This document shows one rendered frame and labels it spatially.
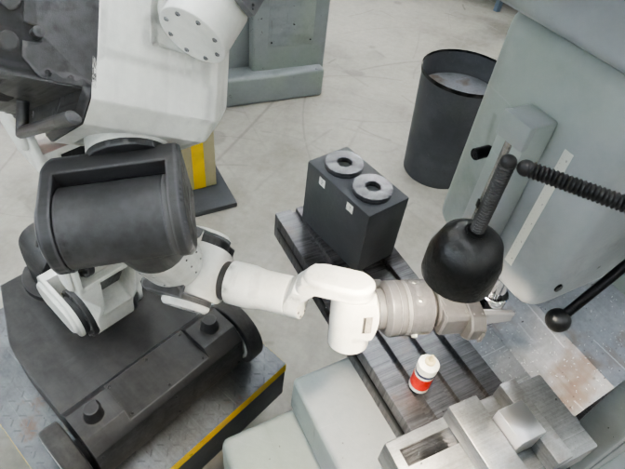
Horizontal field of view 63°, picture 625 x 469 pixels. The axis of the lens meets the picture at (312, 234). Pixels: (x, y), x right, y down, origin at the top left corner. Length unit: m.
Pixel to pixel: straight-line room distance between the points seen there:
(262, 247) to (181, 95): 1.93
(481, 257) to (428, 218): 2.32
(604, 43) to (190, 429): 1.35
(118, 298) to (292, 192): 1.58
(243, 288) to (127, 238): 0.30
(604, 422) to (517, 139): 0.93
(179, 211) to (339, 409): 0.68
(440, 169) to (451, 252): 2.43
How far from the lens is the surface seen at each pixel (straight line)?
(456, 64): 3.06
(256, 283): 0.81
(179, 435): 1.55
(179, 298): 0.80
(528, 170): 0.43
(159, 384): 1.40
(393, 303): 0.77
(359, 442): 1.09
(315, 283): 0.76
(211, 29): 0.48
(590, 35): 0.52
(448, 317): 0.81
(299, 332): 2.18
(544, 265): 0.65
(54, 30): 0.54
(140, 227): 0.55
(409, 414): 1.04
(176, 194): 0.54
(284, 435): 1.20
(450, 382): 1.10
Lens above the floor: 1.81
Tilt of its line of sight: 45 degrees down
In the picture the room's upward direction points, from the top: 8 degrees clockwise
